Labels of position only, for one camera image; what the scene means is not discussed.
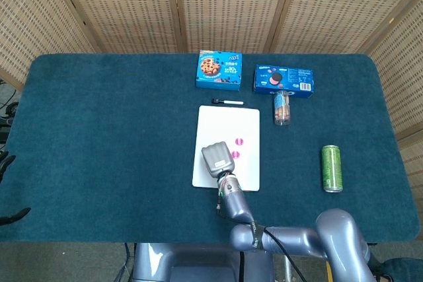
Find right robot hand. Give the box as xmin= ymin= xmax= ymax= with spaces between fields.
xmin=201 ymin=141 xmax=236 ymax=178

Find light blue cookie box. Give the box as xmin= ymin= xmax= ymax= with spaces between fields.
xmin=195 ymin=50 xmax=243 ymax=92

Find blue cable under table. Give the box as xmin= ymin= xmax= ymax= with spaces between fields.
xmin=121 ymin=242 xmax=134 ymax=282

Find white magnetic whiteboard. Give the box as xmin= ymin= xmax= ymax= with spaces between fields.
xmin=192 ymin=105 xmax=261 ymax=193

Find grey-blue robot torso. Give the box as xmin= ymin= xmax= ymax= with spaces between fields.
xmin=132 ymin=242 xmax=275 ymax=282

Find green drink can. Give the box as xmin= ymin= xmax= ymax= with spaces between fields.
xmin=321 ymin=145 xmax=343 ymax=194

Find black floor cables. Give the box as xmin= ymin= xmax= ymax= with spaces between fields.
xmin=0 ymin=80 xmax=21 ymax=144

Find clear jar of biscuit sticks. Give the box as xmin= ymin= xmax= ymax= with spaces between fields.
xmin=272 ymin=90 xmax=292 ymax=127

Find whiteboard marker pen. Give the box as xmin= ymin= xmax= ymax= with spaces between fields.
xmin=211 ymin=98 xmax=245 ymax=106

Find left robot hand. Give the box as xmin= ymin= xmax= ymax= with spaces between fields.
xmin=0 ymin=149 xmax=32 ymax=227

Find woven bamboo folding screen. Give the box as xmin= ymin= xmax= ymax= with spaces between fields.
xmin=0 ymin=0 xmax=423 ymax=177

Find dark blue Oreo box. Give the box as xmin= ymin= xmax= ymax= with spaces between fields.
xmin=253 ymin=64 xmax=315 ymax=99

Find metal table leg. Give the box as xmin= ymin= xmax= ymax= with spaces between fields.
xmin=284 ymin=255 xmax=294 ymax=282

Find dark blue table cloth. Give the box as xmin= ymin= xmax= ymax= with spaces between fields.
xmin=0 ymin=53 xmax=420 ymax=244

